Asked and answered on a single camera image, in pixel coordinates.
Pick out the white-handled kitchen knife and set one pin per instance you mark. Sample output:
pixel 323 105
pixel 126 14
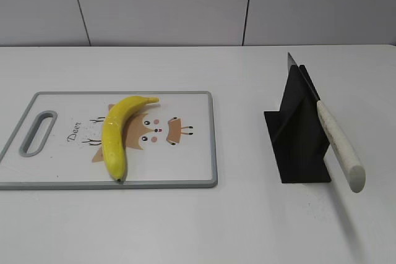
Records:
pixel 352 168

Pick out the black knife stand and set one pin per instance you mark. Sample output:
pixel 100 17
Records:
pixel 298 140

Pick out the yellow plastic banana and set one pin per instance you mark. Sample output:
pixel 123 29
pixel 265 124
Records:
pixel 112 145

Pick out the white deer cutting board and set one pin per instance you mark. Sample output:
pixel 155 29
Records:
pixel 56 145

